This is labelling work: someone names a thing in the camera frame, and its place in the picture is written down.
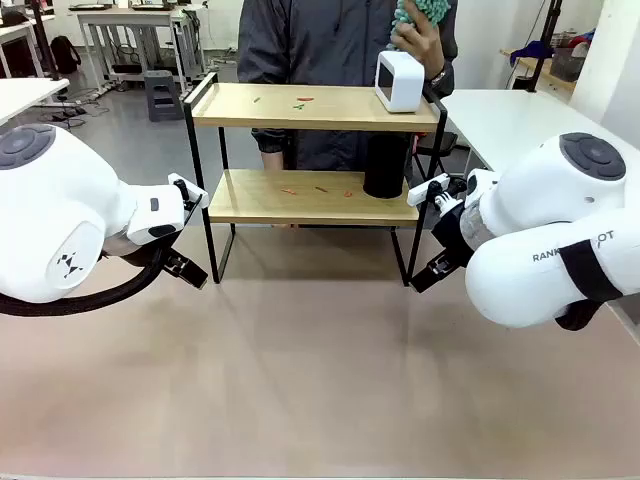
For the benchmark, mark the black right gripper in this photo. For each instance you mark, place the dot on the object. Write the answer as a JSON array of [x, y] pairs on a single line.
[[454, 232]]

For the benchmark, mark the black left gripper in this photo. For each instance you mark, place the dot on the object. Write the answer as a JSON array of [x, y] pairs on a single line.
[[131, 248]]

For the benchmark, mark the teal chenille duster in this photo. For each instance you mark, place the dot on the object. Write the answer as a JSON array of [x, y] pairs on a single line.
[[430, 12]]

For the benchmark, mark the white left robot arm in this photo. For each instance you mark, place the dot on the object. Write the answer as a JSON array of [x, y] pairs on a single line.
[[55, 210]]

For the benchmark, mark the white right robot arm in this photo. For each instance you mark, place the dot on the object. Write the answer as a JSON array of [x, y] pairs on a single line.
[[545, 210]]

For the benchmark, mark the person's hand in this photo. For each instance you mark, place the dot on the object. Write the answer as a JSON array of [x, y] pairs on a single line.
[[422, 47]]

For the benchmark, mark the black cylinder speaker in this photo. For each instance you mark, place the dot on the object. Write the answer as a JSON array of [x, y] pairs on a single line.
[[385, 165]]

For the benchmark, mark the black chair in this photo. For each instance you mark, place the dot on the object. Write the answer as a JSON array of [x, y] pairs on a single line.
[[437, 147]]

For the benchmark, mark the large white table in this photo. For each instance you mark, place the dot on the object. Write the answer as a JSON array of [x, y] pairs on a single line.
[[500, 122]]

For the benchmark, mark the grey step stool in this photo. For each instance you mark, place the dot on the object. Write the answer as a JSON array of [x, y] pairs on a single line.
[[164, 95]]

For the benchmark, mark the white cube device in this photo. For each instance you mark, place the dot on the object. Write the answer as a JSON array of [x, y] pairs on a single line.
[[404, 82]]

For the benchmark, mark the wristwatch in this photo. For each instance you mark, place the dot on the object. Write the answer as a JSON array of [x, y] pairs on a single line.
[[440, 76]]

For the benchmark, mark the white side table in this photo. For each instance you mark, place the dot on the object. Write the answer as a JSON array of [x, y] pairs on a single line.
[[25, 95]]

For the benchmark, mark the wooden bench with clutter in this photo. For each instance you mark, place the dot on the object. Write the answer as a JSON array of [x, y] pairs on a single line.
[[555, 57]]

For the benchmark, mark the black stand pole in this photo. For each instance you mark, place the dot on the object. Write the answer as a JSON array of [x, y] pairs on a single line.
[[544, 45], [46, 40]]

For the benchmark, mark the black backpack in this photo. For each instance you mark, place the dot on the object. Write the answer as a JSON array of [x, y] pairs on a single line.
[[65, 54]]

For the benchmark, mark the person in dark jacket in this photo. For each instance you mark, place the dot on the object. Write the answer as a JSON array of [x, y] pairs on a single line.
[[310, 45]]

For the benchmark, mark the white desk with metal legs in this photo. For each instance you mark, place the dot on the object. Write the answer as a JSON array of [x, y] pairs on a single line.
[[140, 15]]

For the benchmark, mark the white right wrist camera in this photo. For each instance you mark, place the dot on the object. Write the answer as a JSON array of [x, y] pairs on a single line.
[[425, 191]]

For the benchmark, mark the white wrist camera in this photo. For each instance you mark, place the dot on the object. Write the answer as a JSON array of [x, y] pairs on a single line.
[[186, 183], [425, 191]]

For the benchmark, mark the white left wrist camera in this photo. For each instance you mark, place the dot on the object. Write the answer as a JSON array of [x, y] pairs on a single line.
[[186, 183]]

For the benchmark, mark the two-tier wooden shelf black frame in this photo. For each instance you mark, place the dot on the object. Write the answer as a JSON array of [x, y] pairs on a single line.
[[310, 117]]

